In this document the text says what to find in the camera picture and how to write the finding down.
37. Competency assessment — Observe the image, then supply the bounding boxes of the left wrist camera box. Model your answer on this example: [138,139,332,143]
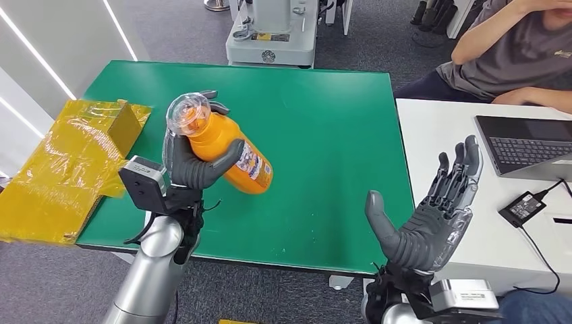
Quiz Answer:
[428,279,501,315]

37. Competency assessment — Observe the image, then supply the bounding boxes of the white machine base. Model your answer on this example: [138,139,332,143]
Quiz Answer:
[225,0,320,69]

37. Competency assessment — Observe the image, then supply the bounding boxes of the person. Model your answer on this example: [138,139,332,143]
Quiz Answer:
[393,0,572,115]

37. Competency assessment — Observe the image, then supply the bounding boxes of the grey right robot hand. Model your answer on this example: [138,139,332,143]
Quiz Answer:
[163,89,246,191]

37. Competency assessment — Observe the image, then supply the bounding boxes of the orange detergent bottle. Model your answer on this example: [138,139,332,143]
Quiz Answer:
[165,92,275,195]

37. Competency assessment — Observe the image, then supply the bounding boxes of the white upright panel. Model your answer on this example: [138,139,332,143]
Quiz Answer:
[324,0,354,36]

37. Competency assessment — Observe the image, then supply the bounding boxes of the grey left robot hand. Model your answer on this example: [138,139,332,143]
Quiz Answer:
[364,134,484,273]

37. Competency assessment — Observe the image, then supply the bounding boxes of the black items on floor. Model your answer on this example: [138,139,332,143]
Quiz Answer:
[410,0,459,36]

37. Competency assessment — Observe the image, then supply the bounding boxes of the yellow film-wrapped cardboard box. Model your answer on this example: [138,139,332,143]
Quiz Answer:
[0,99,153,246]

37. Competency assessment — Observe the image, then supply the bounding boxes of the black adapter mains cable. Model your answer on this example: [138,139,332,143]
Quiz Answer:
[513,225,562,296]

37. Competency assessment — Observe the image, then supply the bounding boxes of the person's leg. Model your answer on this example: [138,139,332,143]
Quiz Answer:
[496,290,572,324]

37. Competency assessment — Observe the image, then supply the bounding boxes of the dark grey laptop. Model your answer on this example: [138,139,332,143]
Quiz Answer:
[474,115,572,182]

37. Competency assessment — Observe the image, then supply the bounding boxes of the white table foot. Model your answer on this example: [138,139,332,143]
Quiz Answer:
[328,275,355,291]

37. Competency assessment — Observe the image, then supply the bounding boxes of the white cabinet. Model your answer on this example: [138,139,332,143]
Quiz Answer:
[447,0,476,40]

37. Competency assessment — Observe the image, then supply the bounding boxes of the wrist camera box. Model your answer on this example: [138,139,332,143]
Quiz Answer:
[428,279,501,315]
[118,155,169,214]

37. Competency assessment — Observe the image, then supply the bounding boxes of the black power adapter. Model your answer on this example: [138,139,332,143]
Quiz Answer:
[498,191,547,229]

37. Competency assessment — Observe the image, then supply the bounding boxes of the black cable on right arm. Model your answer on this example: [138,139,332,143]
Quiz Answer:
[124,211,157,246]

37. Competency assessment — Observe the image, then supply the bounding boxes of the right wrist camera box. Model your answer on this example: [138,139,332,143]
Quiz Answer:
[118,155,169,214]

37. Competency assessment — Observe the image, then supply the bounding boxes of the black adapter-to-laptop cable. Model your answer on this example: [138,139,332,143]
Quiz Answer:
[534,178,572,200]

